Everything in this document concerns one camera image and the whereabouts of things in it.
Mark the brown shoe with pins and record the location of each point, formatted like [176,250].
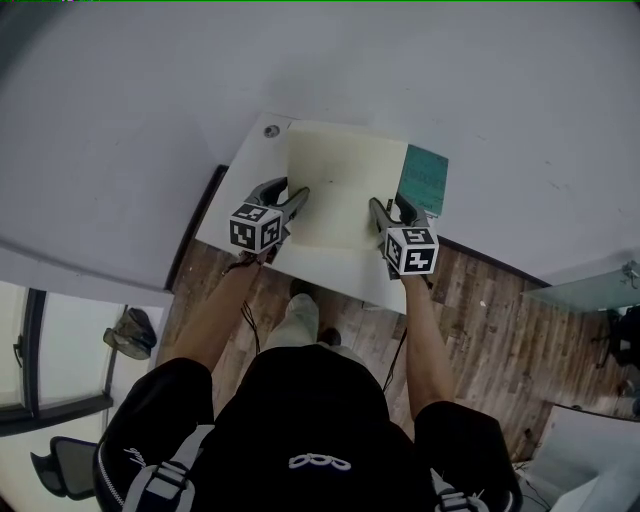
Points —
[300,287]
[331,336]

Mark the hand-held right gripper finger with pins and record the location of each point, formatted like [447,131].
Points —
[412,212]
[379,217]

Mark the olive green bag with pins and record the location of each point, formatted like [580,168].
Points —
[131,335]

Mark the person's beige trouser leg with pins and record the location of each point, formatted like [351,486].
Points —
[295,325]

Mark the black mesh office chair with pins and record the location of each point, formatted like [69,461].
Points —
[70,465]

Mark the person's left forearm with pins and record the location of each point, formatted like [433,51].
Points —
[210,325]

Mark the white side table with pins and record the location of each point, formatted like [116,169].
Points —
[585,445]

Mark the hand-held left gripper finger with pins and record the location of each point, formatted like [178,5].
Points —
[297,200]
[267,187]

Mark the black window frame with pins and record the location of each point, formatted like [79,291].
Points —
[36,350]

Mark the frosted glass door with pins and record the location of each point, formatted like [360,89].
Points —
[585,292]

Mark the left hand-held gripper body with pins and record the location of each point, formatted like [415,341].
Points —
[255,227]

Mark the green book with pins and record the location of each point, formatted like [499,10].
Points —
[425,175]

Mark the person's black shirt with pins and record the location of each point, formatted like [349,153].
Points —
[310,400]

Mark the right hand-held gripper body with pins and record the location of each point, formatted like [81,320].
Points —
[412,250]

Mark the cream rectangular board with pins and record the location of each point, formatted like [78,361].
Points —
[345,165]

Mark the black swivel chair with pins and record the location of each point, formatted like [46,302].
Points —
[625,335]

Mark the person's right forearm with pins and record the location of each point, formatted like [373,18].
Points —
[425,345]

